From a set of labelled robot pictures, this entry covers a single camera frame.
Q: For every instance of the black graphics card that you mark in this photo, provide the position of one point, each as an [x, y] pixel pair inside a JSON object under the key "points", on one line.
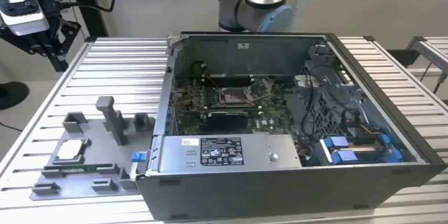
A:
{"points": [[227, 121]]}

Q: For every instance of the green RAM stick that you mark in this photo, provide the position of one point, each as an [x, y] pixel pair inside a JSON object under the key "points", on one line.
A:
{"points": [[91, 167]]}

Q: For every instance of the green motherboard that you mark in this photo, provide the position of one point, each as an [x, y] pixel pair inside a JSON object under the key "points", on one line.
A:
{"points": [[273, 108]]}

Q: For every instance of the blue disk carrier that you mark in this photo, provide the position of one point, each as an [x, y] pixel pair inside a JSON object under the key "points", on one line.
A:
{"points": [[338, 141], [345, 156]]}

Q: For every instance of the black power supply label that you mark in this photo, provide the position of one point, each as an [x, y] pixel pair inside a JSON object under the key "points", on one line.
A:
{"points": [[221, 151]]}

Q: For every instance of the black RAM slot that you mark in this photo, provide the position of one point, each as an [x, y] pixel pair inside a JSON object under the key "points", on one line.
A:
{"points": [[227, 80], [227, 76]]}

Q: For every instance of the CPU socket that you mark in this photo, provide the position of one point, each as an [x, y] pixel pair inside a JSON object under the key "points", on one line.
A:
{"points": [[233, 96]]}

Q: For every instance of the white sticker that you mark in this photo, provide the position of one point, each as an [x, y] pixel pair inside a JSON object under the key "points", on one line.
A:
{"points": [[243, 46]]}

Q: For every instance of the metal drive cage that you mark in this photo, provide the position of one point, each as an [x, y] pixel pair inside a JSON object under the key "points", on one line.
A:
{"points": [[322, 108]]}

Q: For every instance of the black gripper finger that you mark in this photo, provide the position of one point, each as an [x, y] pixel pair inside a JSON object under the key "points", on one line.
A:
{"points": [[21, 41], [70, 30]]}

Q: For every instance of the silver square CPU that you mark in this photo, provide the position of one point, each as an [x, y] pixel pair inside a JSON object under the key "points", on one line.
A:
{"points": [[70, 150]]}

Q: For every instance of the dark grey PC case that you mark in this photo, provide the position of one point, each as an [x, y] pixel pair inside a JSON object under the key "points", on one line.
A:
{"points": [[245, 195]]}

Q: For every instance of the blue case latch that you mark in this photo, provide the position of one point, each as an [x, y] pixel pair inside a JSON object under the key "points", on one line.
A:
{"points": [[138, 156]]}

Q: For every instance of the grey plastic parts rack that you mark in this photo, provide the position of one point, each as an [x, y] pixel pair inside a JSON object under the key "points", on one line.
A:
{"points": [[102, 150]]}

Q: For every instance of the black round stand base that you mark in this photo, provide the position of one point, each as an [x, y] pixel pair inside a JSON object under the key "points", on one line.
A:
{"points": [[13, 95]]}

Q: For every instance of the silver power supply unit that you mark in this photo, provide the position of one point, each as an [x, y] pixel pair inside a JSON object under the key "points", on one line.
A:
{"points": [[175, 155]]}

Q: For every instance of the metal slat side table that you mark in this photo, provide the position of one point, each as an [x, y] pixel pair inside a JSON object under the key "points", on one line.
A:
{"points": [[433, 51]]}

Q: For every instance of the black frame post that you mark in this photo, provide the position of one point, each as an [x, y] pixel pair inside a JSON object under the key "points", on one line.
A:
{"points": [[91, 19]]}

